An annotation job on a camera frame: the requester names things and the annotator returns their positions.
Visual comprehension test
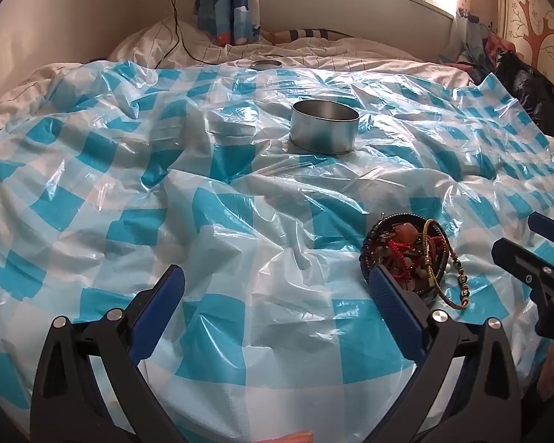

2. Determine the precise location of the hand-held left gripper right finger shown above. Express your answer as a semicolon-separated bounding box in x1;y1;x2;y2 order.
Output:
365;268;522;443

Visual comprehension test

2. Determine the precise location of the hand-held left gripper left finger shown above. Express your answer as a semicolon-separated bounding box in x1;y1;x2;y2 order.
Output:
30;265;188;443

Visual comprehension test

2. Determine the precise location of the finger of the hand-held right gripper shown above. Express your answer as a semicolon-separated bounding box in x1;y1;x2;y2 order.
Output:
529;212;554;259
492;238;554;303

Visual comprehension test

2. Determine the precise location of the dark patterned bead bracelet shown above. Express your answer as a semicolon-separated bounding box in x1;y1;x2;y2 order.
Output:
451;262;472;310

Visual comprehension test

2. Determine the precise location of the pile of mixed bracelets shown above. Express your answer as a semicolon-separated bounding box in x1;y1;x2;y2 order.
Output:
360;213;472;310

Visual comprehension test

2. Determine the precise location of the red cord bracelet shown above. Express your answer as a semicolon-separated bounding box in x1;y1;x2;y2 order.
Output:
385;233;446;289

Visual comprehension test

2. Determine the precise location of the gold braided bracelet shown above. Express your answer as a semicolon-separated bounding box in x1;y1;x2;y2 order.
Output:
422;219;455;308

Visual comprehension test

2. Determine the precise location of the black bead bracelet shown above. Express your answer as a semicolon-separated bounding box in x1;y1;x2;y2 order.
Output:
360;214;446;296

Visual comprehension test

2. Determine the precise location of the round metal tin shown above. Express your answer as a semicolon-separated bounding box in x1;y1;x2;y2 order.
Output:
290;99;360;155

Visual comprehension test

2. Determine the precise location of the blue white checkered plastic sheet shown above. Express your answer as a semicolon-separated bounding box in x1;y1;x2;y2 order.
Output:
0;60;554;443

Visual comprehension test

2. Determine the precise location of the black plastic bag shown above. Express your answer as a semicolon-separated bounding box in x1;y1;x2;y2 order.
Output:
494;51;554;139

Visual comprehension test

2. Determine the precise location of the blue cartoon cloth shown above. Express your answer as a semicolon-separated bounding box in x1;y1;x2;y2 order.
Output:
451;7;496;79

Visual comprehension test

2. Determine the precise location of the white striped duvet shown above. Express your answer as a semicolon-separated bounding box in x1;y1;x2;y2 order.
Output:
0;17;490;134

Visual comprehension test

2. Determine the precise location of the striped pillow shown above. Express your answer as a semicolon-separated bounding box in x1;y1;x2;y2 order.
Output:
261;28;352;45

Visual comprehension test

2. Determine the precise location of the blue cartoon curtain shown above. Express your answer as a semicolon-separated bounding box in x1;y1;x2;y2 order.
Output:
193;0;261;47

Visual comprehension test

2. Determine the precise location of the tree wall sticker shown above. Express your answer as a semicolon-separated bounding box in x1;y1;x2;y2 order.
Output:
505;0;554;63

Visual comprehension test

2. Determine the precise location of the black charger cable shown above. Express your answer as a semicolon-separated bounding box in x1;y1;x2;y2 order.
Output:
172;0;222;68

